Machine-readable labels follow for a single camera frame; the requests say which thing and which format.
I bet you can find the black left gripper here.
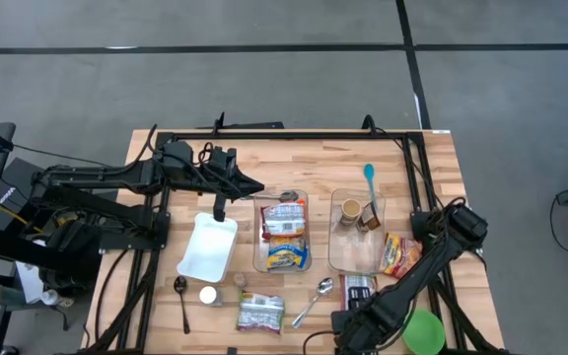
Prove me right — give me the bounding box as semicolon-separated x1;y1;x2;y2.
199;167;265;222

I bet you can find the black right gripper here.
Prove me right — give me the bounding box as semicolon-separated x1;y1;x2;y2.
335;295;393;354

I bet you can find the lime chili ramen packet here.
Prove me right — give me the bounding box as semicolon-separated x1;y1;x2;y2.
338;273;380;313

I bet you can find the pink band ramen packet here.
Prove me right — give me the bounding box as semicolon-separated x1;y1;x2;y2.
260;201;308;242

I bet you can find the blue soy sauce ramen packet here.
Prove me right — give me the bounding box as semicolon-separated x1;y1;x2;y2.
265;235;311;272

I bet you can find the roast beef ramen packet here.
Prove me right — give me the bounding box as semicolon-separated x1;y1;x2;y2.
379;232;424;280

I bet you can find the brown spice bag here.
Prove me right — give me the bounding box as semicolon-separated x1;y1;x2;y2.
356;200;383;234

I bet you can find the dark metal spoon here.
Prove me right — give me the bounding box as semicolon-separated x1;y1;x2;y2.
241;190;300;203

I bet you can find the silver metal spoon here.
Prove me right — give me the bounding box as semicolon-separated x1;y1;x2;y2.
291;277;335;330

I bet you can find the clear plastic bin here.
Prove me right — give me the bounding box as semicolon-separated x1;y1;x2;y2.
327;187;389;275
252;188;313;274

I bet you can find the green plastic bowl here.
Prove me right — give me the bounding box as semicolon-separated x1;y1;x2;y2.
400;309;447;355

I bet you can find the white rectangular tray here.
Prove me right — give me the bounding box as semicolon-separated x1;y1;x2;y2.
176;212;240;284

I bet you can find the hot spicy ramen packet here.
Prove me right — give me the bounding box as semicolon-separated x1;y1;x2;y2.
236;291;286;335

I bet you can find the white lid spice jar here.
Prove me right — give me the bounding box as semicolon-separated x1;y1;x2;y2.
198;285;224;308

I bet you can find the black spoon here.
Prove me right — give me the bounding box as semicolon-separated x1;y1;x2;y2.
173;275;192;335

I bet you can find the blue plastic spoon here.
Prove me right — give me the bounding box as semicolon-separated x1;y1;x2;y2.
363;163;380;214

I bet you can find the black box with white lettering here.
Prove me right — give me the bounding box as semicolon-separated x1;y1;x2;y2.
0;156;43;233

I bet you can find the white paper sheet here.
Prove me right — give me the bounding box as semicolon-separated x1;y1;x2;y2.
15;240;51;305

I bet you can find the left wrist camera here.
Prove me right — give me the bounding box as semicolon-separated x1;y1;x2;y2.
208;146;239;172

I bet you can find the yellow cable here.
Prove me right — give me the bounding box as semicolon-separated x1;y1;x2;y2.
0;203;43;233

